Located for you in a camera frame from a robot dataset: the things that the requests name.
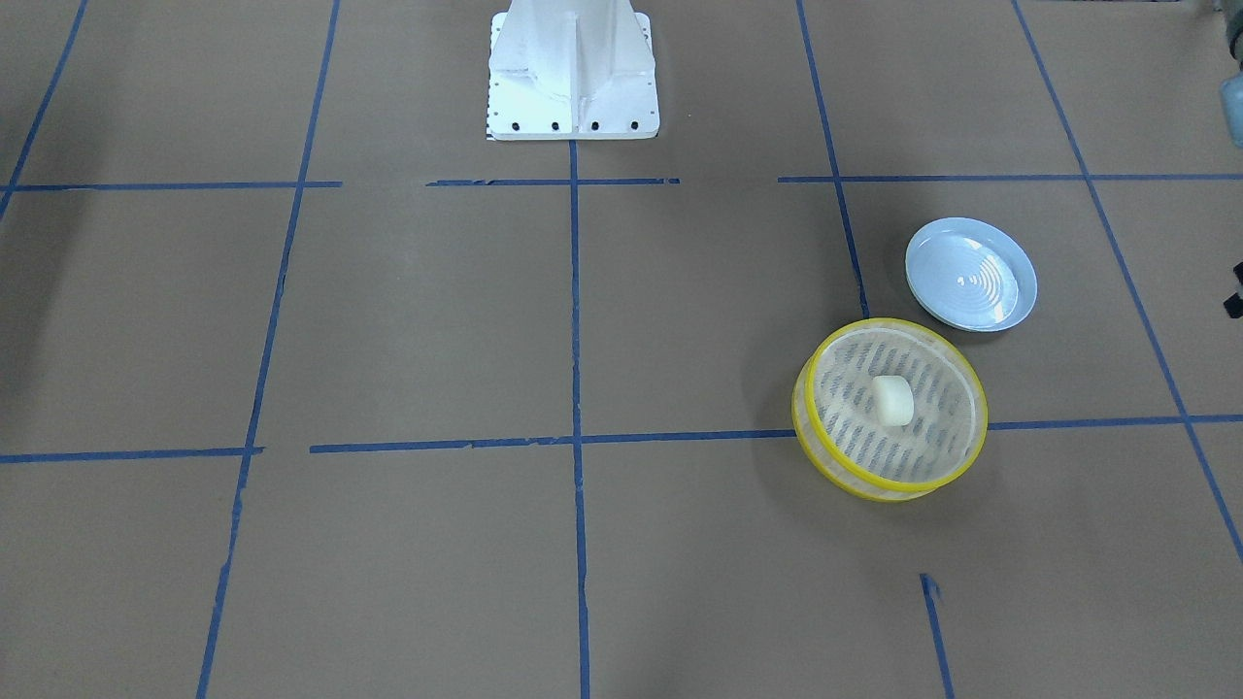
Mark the white steamed bun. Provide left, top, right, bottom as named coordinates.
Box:
left=871, top=376, right=915, bottom=427

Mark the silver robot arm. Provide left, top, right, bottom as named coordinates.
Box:
left=1212, top=1, right=1242, bottom=150

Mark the yellow rimmed steamer basket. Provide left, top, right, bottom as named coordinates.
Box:
left=791, top=317, right=989, bottom=502

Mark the light blue plate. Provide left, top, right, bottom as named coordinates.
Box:
left=904, top=216, right=1039, bottom=333

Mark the white pedestal column with base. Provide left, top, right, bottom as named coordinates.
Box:
left=486, top=1, right=661, bottom=142

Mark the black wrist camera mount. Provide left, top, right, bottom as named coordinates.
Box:
left=1224, top=262, right=1243, bottom=318

